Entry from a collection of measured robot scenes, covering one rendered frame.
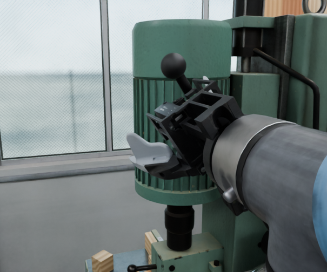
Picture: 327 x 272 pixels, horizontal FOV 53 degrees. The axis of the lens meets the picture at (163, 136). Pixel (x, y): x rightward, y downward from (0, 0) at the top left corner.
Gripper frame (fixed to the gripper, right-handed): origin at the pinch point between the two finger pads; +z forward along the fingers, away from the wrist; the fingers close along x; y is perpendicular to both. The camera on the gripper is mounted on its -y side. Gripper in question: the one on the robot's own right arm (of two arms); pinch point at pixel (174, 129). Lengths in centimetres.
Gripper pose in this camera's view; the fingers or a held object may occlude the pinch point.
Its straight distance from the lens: 48.3
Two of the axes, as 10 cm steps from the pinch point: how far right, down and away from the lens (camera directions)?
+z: -3.4, -2.1, 9.2
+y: -5.2, -7.7, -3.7
